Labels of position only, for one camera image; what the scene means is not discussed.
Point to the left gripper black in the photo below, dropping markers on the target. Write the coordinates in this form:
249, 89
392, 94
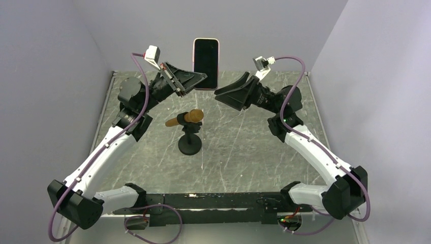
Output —
183, 79

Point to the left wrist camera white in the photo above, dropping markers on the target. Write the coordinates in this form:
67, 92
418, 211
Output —
152, 55

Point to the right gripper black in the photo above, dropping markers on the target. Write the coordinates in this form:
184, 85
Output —
242, 97

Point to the black microphone stand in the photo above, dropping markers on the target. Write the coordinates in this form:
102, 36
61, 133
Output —
190, 144

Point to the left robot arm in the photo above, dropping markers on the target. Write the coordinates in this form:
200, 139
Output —
76, 198

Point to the gold microphone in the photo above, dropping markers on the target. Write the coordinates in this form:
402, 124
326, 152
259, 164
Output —
194, 116

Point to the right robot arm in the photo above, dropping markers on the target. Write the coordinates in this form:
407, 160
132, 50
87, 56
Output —
345, 186

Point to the black base beam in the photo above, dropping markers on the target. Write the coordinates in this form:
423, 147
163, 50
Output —
213, 208

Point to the phone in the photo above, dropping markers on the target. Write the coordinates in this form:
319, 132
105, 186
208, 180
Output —
206, 52

